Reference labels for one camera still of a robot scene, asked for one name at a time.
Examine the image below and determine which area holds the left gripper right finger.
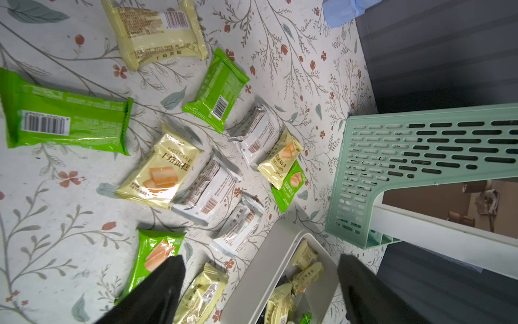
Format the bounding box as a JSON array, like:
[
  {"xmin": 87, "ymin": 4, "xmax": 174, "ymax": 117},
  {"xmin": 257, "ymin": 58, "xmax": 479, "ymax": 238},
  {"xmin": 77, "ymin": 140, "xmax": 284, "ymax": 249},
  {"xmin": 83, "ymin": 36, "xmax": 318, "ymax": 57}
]
[{"xmin": 337, "ymin": 254, "xmax": 430, "ymax": 324}]

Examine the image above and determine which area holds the green cookie packet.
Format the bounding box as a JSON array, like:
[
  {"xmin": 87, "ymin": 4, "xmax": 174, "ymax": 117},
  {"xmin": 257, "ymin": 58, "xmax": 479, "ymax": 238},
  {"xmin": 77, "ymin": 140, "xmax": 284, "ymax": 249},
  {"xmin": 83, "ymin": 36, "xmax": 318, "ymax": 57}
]
[
  {"xmin": 182, "ymin": 48, "xmax": 250, "ymax": 134},
  {"xmin": 1, "ymin": 69, "xmax": 134, "ymax": 155},
  {"xmin": 115, "ymin": 229, "xmax": 186, "ymax": 305},
  {"xmin": 272, "ymin": 160, "xmax": 307, "ymax": 213}
]

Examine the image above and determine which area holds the white cookie packet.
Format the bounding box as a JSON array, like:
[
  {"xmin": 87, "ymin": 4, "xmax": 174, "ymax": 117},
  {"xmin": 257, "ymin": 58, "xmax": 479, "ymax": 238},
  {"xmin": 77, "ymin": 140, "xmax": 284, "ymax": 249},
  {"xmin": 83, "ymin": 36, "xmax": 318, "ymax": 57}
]
[
  {"xmin": 171, "ymin": 150, "xmax": 242, "ymax": 226},
  {"xmin": 229, "ymin": 103, "xmax": 281, "ymax": 169},
  {"xmin": 210, "ymin": 193, "xmax": 265, "ymax": 257}
]

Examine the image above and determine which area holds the white storage box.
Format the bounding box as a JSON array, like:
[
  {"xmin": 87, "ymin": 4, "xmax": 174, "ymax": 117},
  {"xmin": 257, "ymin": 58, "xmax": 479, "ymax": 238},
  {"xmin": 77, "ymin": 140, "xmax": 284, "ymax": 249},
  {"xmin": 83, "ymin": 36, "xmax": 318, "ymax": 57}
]
[{"xmin": 220, "ymin": 219, "xmax": 339, "ymax": 323}]

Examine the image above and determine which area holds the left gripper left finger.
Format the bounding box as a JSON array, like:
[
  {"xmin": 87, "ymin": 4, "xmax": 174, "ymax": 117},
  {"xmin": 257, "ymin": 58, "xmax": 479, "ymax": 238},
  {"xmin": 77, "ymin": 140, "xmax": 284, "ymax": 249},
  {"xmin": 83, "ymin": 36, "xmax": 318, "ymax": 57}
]
[{"xmin": 97, "ymin": 255, "xmax": 186, "ymax": 323}]

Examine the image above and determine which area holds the mint green file organizer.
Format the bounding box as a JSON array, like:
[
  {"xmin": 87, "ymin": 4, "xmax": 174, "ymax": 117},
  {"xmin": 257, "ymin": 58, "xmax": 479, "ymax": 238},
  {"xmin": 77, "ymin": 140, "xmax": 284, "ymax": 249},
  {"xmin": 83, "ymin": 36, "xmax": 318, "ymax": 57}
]
[{"xmin": 325, "ymin": 104, "xmax": 517, "ymax": 249}]

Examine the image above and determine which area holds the yellow cookie packet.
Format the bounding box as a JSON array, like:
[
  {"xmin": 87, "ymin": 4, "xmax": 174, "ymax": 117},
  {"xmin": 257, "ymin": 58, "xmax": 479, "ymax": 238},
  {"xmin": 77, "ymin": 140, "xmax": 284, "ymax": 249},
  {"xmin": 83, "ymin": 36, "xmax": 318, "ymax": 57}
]
[
  {"xmin": 101, "ymin": 1, "xmax": 208, "ymax": 72},
  {"xmin": 173, "ymin": 263, "xmax": 229, "ymax": 324},
  {"xmin": 258, "ymin": 128, "xmax": 304, "ymax": 190},
  {"xmin": 115, "ymin": 121, "xmax": 202, "ymax": 209}
]

